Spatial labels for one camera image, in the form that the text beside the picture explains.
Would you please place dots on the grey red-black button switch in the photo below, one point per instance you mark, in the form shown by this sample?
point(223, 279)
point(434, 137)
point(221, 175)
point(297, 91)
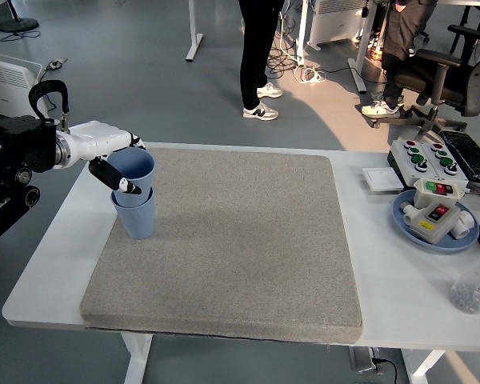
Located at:
point(434, 228)

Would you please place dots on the white wall switch plate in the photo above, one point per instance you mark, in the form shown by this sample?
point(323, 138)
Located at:
point(382, 178)

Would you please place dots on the white floor power strip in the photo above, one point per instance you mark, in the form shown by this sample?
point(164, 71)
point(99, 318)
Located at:
point(312, 74)

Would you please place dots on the white push-button control box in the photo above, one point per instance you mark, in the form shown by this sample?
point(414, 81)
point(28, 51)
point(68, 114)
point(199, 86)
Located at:
point(456, 160)
point(406, 164)

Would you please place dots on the white desk leg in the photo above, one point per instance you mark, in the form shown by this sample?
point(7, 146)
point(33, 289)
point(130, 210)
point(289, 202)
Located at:
point(193, 32)
point(362, 52)

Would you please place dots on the grey floor socket plug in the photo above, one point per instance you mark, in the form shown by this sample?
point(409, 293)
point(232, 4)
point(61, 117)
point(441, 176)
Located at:
point(57, 63)

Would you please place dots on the clear bottle red cap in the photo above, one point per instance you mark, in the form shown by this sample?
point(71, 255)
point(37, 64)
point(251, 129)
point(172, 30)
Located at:
point(474, 288)

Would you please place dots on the black fan stand base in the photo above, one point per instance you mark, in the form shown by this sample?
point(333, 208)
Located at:
point(19, 25)

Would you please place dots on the white pipe fitting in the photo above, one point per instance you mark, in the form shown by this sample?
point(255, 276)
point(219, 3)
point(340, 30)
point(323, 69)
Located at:
point(409, 214)
point(464, 224)

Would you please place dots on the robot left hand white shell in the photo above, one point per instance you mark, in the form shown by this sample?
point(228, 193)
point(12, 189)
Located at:
point(96, 138)

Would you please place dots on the standing person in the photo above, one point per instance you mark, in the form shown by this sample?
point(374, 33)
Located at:
point(256, 52)

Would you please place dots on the person by office chair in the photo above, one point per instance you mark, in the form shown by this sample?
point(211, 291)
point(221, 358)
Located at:
point(400, 32)

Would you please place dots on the black office chair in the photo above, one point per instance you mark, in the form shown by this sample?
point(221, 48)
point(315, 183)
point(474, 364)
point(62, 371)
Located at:
point(470, 92)

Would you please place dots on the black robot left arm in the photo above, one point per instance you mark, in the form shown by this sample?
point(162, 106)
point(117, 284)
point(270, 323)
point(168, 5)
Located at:
point(20, 144)

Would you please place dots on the white green-red button switch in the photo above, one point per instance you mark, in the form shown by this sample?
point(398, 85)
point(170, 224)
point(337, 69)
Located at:
point(424, 196)

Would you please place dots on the blue ribbed plastic cup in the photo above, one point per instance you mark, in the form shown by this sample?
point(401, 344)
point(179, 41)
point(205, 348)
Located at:
point(138, 168)
point(138, 220)

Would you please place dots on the white table leg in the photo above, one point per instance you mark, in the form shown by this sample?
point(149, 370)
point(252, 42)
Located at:
point(138, 360)
point(422, 366)

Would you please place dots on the white panel heater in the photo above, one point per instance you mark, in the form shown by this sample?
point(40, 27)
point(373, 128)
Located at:
point(8, 76)
point(332, 24)

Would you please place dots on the blue round plate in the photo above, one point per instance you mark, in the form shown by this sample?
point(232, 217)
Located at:
point(400, 228)

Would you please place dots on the grey-brown table mat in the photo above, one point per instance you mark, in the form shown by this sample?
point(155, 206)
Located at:
point(264, 240)

